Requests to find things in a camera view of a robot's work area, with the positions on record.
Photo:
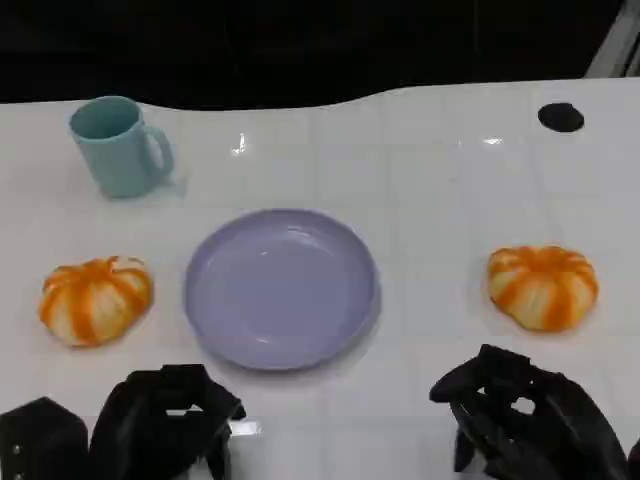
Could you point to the black round table grommet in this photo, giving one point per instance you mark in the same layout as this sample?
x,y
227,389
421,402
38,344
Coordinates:
x,y
560,117

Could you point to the grey metal frame bar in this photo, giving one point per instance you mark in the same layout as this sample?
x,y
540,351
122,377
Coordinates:
x,y
617,45

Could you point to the lilac plate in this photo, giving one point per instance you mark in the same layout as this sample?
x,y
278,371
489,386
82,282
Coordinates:
x,y
280,290

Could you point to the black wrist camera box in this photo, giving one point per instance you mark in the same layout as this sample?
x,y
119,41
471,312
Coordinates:
x,y
42,440
635,462

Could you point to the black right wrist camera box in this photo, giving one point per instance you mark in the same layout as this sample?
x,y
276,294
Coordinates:
x,y
635,462

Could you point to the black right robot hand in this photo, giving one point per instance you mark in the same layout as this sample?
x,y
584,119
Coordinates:
x,y
550,430

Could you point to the orange white toy bread roll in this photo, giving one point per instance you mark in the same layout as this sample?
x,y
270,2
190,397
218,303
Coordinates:
x,y
95,302
542,287

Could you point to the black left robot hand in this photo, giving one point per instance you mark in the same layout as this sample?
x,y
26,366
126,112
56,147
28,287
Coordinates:
x,y
150,435

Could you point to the pale green mug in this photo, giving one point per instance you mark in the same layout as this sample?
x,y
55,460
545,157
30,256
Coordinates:
x,y
112,150

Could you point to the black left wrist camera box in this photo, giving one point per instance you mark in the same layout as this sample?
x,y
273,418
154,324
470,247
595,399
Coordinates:
x,y
42,440

